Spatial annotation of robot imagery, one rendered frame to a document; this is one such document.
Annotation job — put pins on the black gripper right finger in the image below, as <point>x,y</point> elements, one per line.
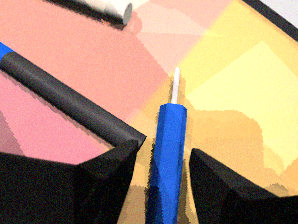
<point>222,196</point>

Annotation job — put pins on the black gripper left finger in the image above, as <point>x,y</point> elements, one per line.
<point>51,192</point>

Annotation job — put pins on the black pen with blue cap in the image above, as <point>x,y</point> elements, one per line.
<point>68,100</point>

